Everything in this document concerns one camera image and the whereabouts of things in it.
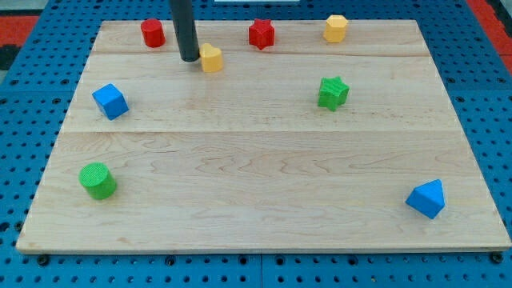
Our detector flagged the blue triangular prism block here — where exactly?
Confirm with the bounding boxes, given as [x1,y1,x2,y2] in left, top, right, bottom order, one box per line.
[405,179,445,219]

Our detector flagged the blue cube block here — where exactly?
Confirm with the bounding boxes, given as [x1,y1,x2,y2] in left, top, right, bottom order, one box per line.
[92,83,129,120]

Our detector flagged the yellow hexagon block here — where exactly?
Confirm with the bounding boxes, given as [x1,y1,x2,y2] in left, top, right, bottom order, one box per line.
[322,14,349,43]

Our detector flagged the light wooden board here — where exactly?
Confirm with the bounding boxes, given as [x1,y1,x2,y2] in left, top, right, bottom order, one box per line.
[17,20,511,254]

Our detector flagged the green star block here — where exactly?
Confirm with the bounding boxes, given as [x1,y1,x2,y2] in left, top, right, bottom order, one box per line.
[318,76,350,112]

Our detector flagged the red star block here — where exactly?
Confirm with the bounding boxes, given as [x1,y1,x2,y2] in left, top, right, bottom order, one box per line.
[248,18,275,50]

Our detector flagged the red cylinder block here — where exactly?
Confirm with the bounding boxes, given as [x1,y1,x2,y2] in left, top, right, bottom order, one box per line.
[140,18,166,48]

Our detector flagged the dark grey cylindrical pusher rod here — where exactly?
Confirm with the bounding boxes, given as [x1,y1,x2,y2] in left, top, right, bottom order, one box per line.
[169,0,199,62]

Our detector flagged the green cylinder block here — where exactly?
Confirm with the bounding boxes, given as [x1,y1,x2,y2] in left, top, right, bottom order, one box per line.
[78,162,117,200]

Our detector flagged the yellow heart block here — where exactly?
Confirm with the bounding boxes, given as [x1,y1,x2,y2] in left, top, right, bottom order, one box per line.
[199,43,223,73]

